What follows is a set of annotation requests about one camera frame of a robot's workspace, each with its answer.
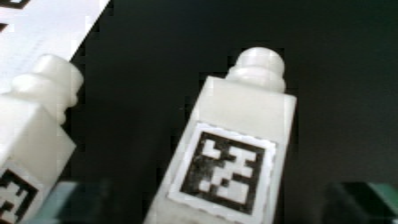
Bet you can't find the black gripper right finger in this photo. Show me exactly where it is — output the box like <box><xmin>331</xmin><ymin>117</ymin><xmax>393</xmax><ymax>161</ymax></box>
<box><xmin>322</xmin><ymin>182</ymin><xmax>398</xmax><ymax>224</ymax></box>

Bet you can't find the white table leg with tag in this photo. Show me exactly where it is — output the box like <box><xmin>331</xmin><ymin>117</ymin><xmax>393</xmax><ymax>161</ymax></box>
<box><xmin>144</xmin><ymin>47</ymin><xmax>297</xmax><ymax>224</ymax></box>

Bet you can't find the white base tag plate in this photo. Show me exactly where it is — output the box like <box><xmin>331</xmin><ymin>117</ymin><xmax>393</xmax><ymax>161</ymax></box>
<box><xmin>0</xmin><ymin>0</ymin><xmax>111</xmax><ymax>93</ymax></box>

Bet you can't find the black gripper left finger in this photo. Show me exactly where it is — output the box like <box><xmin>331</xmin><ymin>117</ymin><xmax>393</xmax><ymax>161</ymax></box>
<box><xmin>24</xmin><ymin>181</ymin><xmax>112</xmax><ymax>224</ymax></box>

